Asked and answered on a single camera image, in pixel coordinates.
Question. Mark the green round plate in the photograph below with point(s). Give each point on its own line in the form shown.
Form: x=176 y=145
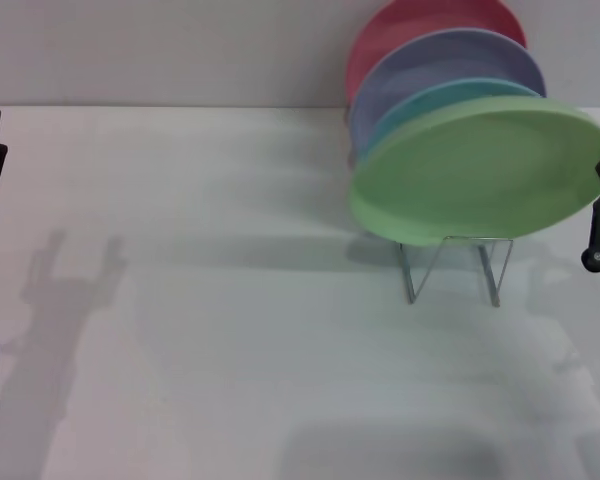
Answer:
x=480 y=170

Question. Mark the light blue round plate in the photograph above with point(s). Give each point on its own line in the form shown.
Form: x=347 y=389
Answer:
x=430 y=100

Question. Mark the purple round plate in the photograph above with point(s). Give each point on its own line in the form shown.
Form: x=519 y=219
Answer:
x=430 y=60

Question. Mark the red round plate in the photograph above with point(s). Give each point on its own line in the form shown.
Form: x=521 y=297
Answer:
x=415 y=25

